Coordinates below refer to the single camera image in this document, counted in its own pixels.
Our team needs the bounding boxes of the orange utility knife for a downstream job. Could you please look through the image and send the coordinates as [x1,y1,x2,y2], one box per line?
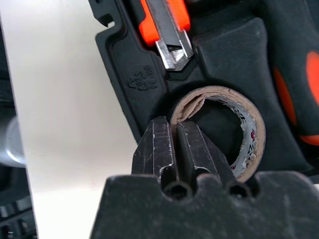
[139,0,194,71]

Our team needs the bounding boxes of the black plastic tool case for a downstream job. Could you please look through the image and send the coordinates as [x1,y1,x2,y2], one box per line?
[87,0,319,180]

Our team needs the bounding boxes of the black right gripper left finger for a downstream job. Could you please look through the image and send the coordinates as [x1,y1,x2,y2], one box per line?
[132,116,179,184]

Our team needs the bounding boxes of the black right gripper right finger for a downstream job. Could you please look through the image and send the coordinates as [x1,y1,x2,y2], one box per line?
[177,121,235,186]

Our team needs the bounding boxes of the black orange grip tool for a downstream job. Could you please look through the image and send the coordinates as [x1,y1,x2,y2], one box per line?
[261,0,319,150]

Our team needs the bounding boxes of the cardboard core tape roll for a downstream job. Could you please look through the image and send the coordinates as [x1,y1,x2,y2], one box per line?
[169,86,267,182]

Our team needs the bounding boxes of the black ribbed block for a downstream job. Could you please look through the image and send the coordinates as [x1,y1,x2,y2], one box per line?
[0,164,38,239]

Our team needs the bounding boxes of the silver robot body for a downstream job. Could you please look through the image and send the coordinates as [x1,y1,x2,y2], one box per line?
[4,117,26,168]

